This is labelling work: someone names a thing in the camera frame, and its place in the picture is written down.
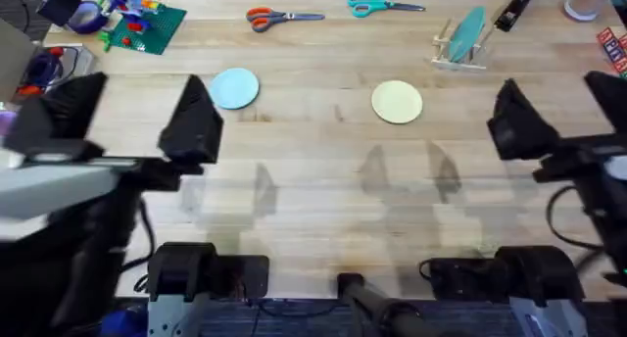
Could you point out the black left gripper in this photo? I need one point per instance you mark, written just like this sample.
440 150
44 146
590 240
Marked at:
157 175

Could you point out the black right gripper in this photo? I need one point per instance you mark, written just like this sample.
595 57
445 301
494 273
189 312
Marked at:
588 165

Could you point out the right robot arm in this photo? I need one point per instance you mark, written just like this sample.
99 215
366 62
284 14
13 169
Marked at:
534 273

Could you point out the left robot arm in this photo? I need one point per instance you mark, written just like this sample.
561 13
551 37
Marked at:
181 271

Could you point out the small wooden peg rack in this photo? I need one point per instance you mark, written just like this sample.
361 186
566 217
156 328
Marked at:
455 62

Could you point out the red letter blocks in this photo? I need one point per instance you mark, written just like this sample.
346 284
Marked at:
614 48

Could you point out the clear box with parts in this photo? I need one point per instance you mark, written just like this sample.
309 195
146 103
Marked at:
49 70

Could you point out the green board with toy blocks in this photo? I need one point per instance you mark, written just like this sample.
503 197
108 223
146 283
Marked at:
147 28

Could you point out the left wrist flat plate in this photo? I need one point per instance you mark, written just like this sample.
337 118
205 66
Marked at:
54 190

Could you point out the light blue plate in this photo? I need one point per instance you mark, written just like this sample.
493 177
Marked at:
234 88

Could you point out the purple tape roll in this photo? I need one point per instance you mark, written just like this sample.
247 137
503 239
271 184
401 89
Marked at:
88 17

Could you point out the black hand tool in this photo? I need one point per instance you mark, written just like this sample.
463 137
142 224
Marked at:
512 11

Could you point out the teal plate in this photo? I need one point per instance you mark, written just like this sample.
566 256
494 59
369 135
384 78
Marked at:
466 33

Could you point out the black box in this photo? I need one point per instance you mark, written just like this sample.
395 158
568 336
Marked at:
59 5

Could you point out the pale yellow plate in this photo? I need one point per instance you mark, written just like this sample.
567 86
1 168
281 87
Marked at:
397 102

